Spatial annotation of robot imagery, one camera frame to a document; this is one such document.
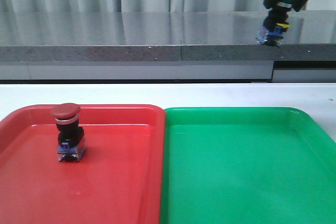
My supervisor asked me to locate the green plastic tray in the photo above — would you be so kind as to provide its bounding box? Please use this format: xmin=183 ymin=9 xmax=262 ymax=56
xmin=160 ymin=108 xmax=335 ymax=223

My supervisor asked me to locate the green mushroom push button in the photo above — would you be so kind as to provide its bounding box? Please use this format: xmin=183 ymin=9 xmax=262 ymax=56
xmin=256 ymin=0 xmax=297 ymax=47

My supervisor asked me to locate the red plastic tray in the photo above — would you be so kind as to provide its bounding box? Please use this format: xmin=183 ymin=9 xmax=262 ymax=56
xmin=1 ymin=104 xmax=165 ymax=223

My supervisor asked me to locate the red mushroom push button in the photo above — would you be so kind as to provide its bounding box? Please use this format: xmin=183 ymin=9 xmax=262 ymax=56
xmin=51 ymin=103 xmax=86 ymax=162

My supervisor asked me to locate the grey stone countertop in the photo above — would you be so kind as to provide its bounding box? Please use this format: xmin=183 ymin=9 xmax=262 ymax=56
xmin=0 ymin=10 xmax=336 ymax=81

